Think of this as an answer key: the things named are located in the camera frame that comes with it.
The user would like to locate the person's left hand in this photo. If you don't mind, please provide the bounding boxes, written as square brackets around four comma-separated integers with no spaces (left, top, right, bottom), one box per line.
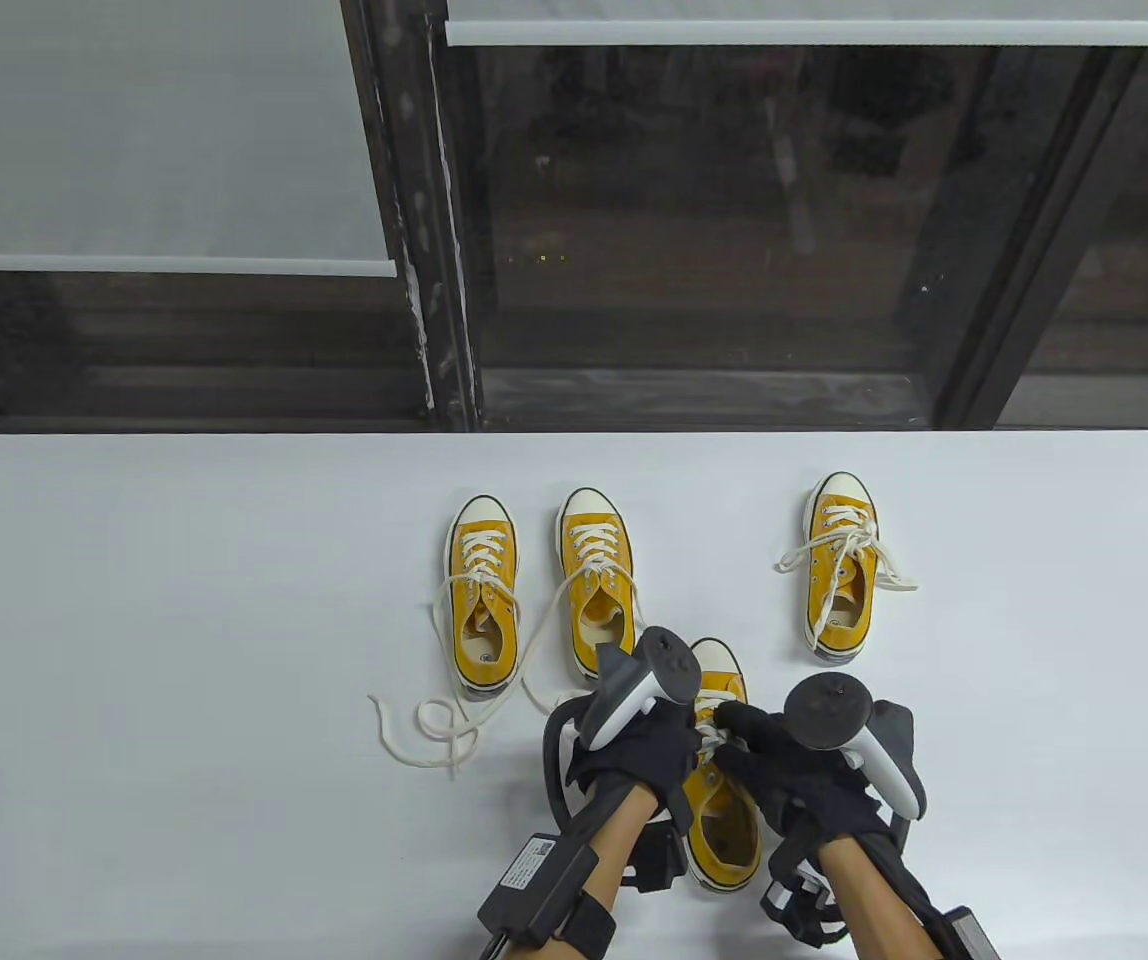
[569,697,702,831]

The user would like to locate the person's right hand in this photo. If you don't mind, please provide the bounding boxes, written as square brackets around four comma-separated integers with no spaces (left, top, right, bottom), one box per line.
[714,700,892,853]

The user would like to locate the yellow canvas shoe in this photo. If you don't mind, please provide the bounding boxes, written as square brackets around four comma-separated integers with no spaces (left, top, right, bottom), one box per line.
[682,638,765,893]
[556,487,637,681]
[444,495,523,693]
[804,472,880,663]

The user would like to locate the person's right forearm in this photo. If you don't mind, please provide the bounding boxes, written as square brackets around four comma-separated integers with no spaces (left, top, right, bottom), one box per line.
[819,835,940,960]

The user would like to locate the person's left forearm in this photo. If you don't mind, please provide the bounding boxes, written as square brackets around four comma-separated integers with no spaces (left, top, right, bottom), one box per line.
[534,780,665,960]

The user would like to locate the white grey tracking controller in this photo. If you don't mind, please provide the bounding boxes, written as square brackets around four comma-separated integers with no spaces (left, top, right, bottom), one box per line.
[587,627,703,751]
[784,672,927,823]

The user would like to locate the black power box white label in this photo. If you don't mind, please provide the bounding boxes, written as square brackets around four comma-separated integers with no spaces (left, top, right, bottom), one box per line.
[477,833,602,946]

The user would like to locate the black grey power box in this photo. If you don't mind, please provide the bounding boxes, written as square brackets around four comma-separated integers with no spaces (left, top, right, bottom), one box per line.
[934,905,997,960]

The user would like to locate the white roller blind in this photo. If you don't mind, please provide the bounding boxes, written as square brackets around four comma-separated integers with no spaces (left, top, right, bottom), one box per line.
[444,0,1148,48]
[0,0,398,278]

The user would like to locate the black cable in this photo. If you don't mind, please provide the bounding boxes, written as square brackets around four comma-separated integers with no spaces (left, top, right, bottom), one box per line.
[542,695,597,831]

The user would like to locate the black forearm strap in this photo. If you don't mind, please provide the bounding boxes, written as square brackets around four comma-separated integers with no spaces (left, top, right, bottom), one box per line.
[546,890,620,960]

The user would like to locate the dark window frame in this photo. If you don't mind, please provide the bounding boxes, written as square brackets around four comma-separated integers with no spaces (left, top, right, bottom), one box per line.
[0,0,1148,436]

